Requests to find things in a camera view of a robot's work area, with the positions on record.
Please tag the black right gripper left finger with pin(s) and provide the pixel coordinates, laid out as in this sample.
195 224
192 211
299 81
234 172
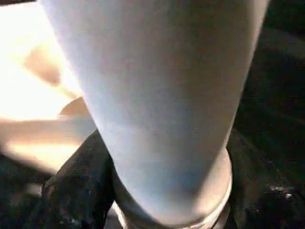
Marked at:
81 191

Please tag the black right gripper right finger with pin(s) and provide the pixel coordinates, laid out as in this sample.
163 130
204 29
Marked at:
262 191

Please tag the white plastic table leg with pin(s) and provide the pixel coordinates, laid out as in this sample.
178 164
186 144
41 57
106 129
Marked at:
157 95

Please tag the black plastic mat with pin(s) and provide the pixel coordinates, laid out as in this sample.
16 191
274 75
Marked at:
276 95

